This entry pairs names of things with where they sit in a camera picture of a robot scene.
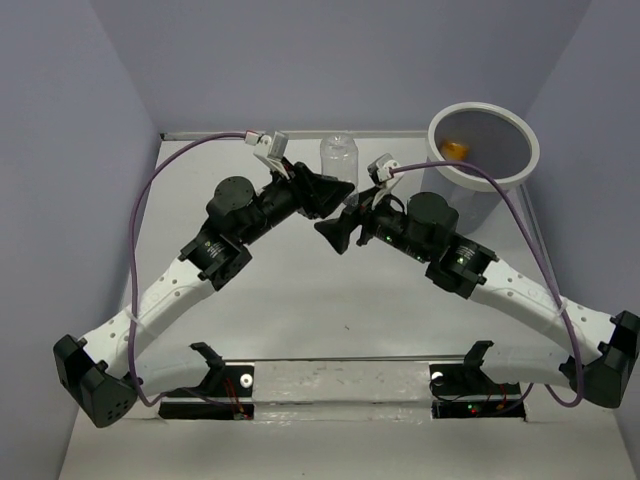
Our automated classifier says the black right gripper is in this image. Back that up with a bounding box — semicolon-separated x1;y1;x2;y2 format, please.
314;184;431;263

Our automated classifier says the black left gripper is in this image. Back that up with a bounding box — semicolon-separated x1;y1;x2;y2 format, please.
238;157;354;246

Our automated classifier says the clear bottle white-blue cap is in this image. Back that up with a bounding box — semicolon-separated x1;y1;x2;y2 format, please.
320;133;359;206

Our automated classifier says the orange blue label bottle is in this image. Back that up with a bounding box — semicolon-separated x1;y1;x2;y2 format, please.
439;141;469;162

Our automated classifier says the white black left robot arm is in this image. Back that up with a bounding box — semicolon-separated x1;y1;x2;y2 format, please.
53;162;355;428

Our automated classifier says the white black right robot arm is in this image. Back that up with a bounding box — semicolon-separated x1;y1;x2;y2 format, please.
314;192;639;409

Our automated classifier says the white round bin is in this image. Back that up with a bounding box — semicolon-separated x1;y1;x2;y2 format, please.
421;102;540;235

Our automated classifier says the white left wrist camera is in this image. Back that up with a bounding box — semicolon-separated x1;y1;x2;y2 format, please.
244;130;289;178

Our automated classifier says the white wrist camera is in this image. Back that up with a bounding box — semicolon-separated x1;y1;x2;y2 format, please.
367;153;403;209
244;130;289;178

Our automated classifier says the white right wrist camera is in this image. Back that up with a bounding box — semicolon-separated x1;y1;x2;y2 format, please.
367;153;403;209

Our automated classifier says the aluminium table edge rail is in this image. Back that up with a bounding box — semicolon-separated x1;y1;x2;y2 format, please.
160;129;428;142

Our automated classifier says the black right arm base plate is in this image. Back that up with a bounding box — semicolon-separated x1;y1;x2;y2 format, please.
429;363;526;420

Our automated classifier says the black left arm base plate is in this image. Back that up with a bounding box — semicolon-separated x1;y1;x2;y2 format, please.
158;363;255;421

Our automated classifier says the right aluminium table rail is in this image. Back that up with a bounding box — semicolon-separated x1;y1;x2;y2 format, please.
517;185;560;291

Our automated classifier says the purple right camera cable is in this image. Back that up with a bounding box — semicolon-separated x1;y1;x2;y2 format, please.
392;163;586;407

